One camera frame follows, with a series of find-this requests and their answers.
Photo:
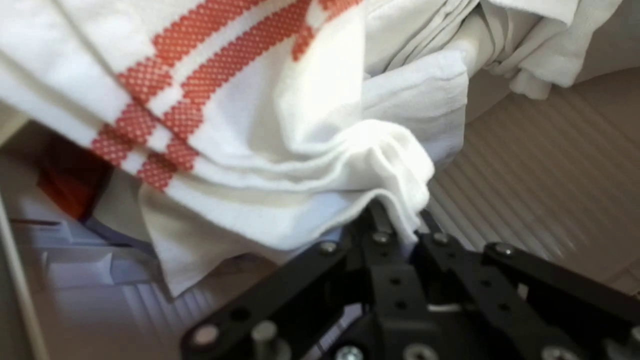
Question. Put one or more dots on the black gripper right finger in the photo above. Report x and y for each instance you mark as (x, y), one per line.
(461, 280)

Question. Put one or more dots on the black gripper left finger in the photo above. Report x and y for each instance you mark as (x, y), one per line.
(382, 267)

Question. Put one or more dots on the white towel with red stripes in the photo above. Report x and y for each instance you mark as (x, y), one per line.
(280, 133)

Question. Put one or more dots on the pile of white clothes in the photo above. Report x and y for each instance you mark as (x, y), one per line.
(532, 32)

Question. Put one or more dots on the pale blue striped cloth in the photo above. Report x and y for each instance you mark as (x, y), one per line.
(86, 286)

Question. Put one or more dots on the orange red fabric item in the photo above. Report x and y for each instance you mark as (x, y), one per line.
(70, 180)

